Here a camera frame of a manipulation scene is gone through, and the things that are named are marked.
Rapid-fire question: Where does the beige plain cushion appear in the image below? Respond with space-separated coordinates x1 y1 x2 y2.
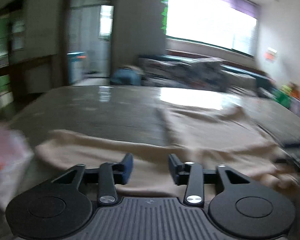
223 70 257 97

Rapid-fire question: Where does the dark wooden desk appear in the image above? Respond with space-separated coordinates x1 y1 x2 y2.
0 55 54 103

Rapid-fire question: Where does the teal window bench sofa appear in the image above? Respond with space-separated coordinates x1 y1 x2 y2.
138 55 275 92

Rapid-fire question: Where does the butterfly print cushion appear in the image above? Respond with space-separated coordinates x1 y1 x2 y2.
139 57 225 92

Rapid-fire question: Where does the green plastic basin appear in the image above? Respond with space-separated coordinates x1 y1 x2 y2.
275 85 292 109

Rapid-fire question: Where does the blue small cabinet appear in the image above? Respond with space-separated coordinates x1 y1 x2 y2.
67 51 87 85

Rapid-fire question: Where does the blue folded blanket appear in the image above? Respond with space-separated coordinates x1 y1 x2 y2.
110 65 143 86

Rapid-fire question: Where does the cream beige sweater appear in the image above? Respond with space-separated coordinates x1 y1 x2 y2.
36 104 299 197

